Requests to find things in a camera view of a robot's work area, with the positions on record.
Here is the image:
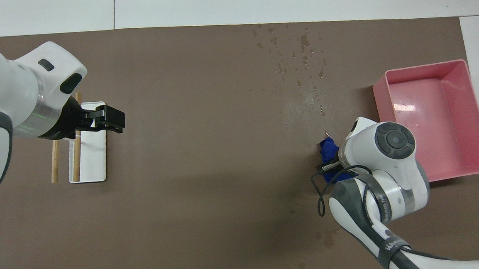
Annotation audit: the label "pink plastic bin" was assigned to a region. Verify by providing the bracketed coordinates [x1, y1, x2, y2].
[371, 58, 479, 186]

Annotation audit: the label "dark blue towel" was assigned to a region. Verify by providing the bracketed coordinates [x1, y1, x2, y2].
[317, 136, 353, 184]

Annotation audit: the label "spilled water droplets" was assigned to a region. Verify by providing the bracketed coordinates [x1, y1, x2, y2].
[252, 20, 335, 123]

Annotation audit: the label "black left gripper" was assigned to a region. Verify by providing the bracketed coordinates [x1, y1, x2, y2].
[38, 94, 126, 141]

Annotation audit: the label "brown table mat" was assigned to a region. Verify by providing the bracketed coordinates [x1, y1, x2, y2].
[0, 7, 479, 269]

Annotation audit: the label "white towel rack base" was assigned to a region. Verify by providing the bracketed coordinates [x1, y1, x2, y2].
[64, 101, 110, 184]

